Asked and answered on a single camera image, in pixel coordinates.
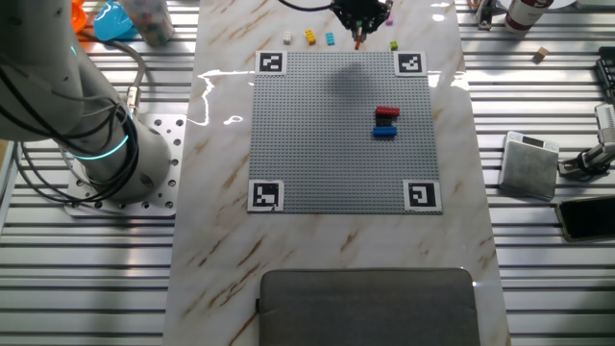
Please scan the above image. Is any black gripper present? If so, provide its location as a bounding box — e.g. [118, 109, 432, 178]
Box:
[331, 0, 394, 43]

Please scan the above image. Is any grey Lego baseplate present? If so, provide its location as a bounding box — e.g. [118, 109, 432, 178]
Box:
[247, 50, 444, 216]

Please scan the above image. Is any black white fiducial marker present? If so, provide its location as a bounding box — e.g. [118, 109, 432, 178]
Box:
[254, 50, 288, 77]
[393, 51, 428, 78]
[247, 179, 285, 213]
[403, 180, 443, 213]

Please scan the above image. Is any red white can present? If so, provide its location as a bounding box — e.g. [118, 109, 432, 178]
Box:
[504, 0, 554, 34]

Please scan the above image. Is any clear plastic cup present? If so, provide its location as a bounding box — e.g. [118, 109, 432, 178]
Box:
[118, 0, 176, 48]

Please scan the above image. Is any silver digital scale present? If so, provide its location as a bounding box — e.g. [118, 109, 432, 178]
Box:
[498, 131, 561, 202]

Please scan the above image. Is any black keyboard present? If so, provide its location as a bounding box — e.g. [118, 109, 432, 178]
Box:
[595, 45, 615, 105]

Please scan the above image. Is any grey fabric pad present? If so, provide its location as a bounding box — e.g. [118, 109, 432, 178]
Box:
[256, 267, 481, 346]

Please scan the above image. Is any black smartphone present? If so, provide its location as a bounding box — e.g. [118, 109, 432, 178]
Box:
[554, 194, 615, 243]

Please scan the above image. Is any black looped wrist cable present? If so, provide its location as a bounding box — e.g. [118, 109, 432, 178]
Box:
[277, 0, 335, 13]

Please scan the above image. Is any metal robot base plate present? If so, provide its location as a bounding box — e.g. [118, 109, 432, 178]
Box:
[65, 113, 187, 217]

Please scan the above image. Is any grey braided hose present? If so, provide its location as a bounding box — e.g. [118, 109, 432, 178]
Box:
[84, 36, 147, 119]

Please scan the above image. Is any silver camera on clamp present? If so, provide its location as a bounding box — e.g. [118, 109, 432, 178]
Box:
[556, 103, 615, 182]

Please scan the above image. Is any black cable bundle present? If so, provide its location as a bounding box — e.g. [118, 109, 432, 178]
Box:
[13, 90, 141, 203]

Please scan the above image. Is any orange toy shovel green handle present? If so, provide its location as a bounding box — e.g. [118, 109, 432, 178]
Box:
[70, 0, 90, 33]

